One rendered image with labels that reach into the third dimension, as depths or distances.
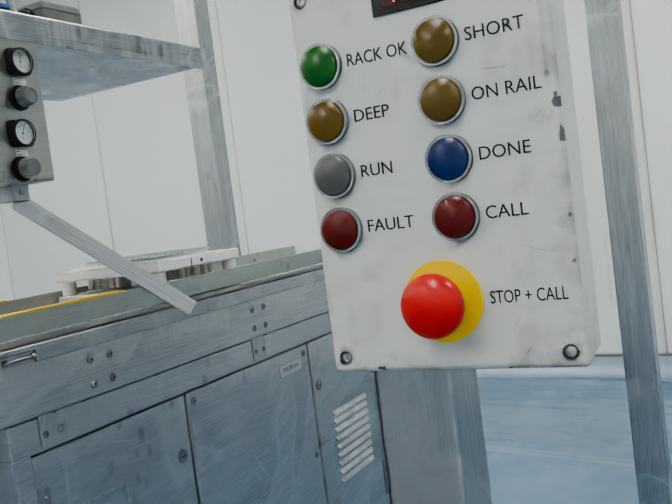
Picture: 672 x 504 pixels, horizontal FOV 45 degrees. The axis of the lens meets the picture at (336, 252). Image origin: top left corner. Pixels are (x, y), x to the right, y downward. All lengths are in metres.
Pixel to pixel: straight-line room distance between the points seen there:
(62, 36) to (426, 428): 0.85
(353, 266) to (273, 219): 4.30
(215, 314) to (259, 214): 3.42
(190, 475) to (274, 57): 3.58
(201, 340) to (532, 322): 1.01
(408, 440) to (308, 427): 1.25
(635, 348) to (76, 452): 1.05
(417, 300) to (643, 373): 1.24
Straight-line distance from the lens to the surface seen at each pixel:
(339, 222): 0.53
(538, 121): 0.49
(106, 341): 1.27
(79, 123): 5.95
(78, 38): 1.28
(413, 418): 0.61
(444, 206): 0.50
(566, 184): 0.49
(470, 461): 0.62
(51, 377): 1.20
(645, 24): 3.98
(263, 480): 1.71
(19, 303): 1.52
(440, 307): 0.48
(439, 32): 0.50
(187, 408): 1.50
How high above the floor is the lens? 0.95
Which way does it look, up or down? 3 degrees down
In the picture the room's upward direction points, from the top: 7 degrees counter-clockwise
